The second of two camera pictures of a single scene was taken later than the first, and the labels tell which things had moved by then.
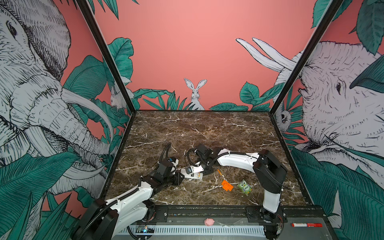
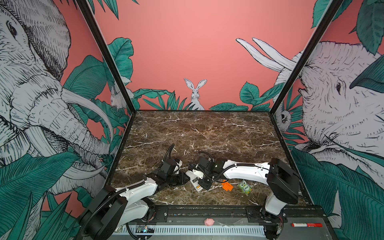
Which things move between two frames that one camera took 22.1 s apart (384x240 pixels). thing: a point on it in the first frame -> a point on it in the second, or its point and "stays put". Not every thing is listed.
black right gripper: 207,172 -> 205,186
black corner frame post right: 333,8 stays put
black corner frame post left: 88,11 stays put
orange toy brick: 227,186 stays put
